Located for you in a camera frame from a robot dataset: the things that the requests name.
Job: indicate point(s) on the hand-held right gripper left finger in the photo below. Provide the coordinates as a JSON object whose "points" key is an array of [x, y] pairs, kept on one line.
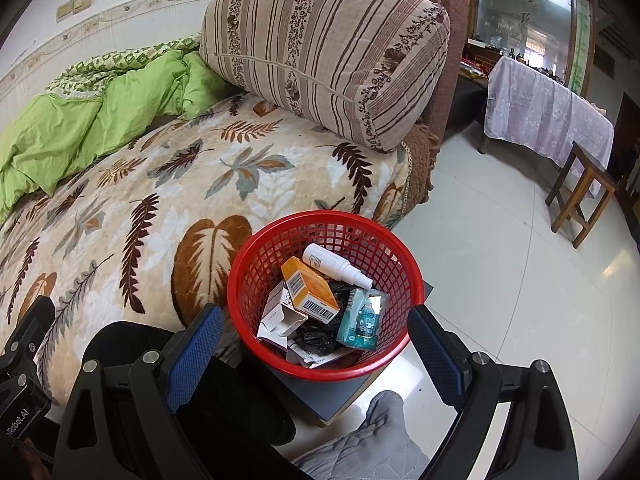
{"points": [[195, 355]]}

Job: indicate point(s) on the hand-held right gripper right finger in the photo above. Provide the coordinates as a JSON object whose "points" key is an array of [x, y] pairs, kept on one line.
{"points": [[440, 355]]}

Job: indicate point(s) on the red plastic mesh basket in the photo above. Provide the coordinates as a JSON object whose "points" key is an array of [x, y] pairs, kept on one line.
{"points": [[245, 310]]}

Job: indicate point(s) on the teal printed carton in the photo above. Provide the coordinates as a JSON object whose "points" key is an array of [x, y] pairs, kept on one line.
{"points": [[360, 325]]}

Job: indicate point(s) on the white medicine box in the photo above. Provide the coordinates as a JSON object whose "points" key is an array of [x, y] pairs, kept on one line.
{"points": [[280, 317]]}

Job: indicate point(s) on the black plastic bag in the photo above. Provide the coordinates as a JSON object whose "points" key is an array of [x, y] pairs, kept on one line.
{"points": [[312, 337]]}

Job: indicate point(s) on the white paper leaflet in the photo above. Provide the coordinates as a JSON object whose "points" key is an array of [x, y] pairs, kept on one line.
{"points": [[320, 358]]}

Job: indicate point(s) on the orange cardboard box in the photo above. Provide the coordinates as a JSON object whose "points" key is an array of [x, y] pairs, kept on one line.
{"points": [[310, 290]]}

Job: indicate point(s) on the white spray bottle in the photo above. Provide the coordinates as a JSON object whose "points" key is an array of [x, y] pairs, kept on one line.
{"points": [[325, 260]]}

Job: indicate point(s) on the person's black trouser leg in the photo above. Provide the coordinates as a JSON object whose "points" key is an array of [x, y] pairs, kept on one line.
{"points": [[235, 410]]}

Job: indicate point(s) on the grey quilted cloth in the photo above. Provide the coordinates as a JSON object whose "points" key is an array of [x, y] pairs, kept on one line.
{"points": [[370, 445]]}

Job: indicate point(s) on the dark grey stool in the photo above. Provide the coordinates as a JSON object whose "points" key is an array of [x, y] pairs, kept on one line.
{"points": [[325, 400]]}

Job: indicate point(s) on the leaf print blanket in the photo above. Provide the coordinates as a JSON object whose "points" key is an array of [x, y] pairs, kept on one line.
{"points": [[175, 180]]}

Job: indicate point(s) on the brown knitted cover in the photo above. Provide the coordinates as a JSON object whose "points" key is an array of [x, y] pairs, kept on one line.
{"points": [[422, 160]]}

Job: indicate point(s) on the wooden stool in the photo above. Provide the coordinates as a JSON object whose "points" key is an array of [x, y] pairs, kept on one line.
{"points": [[585, 160]]}

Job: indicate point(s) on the green quilt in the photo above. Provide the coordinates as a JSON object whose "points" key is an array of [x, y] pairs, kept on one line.
{"points": [[75, 125]]}

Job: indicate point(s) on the table with lavender cloth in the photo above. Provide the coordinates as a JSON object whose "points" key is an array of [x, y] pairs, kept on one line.
{"points": [[540, 105]]}

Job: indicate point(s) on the brown sofa armrest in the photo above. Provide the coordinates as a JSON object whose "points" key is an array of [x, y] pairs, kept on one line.
{"points": [[450, 35]]}

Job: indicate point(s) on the striped floral bolster pillow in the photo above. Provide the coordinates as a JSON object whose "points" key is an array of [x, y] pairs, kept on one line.
{"points": [[325, 50]]}

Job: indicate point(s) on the large glass window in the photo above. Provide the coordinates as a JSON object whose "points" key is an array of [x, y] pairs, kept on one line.
{"points": [[525, 20]]}

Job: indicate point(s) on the beige wall switch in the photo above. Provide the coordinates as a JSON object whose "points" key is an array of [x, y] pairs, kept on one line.
{"points": [[82, 2], [64, 11]]}

